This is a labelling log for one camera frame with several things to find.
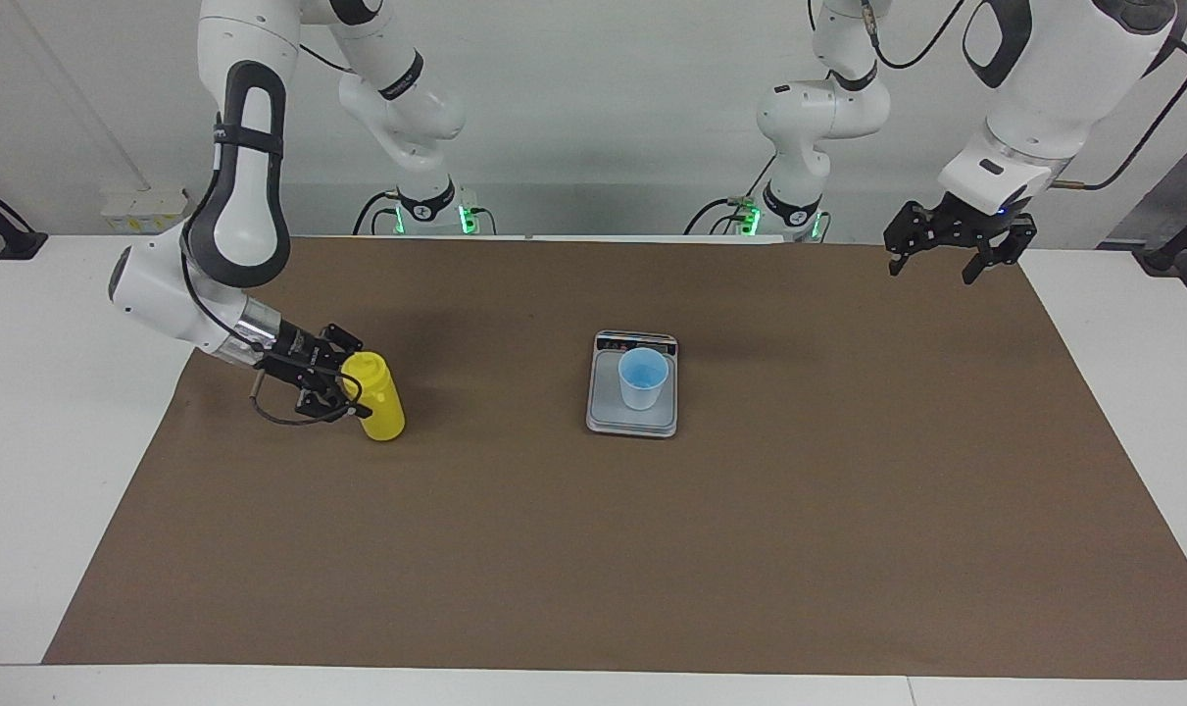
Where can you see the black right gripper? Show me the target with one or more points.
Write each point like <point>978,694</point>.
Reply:
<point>299,355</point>

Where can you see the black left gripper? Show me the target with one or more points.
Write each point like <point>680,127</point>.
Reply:
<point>970,224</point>

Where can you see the yellow seasoning bottle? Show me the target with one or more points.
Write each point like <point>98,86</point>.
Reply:
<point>382,402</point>

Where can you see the light blue plastic cup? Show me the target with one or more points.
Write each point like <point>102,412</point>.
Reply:
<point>644,378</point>

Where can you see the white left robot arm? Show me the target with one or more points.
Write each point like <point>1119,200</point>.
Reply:
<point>1044,88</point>

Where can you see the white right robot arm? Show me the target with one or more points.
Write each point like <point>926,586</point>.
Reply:
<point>245,196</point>

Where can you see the silver digital kitchen scale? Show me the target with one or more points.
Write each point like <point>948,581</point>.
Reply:
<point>608,412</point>

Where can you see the black stand foot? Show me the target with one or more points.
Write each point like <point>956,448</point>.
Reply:
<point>1166,257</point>
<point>20,243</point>

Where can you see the brown table mat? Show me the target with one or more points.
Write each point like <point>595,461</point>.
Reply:
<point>554,549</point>

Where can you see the white wall socket box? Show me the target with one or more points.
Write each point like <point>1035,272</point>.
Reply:
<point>147,211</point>

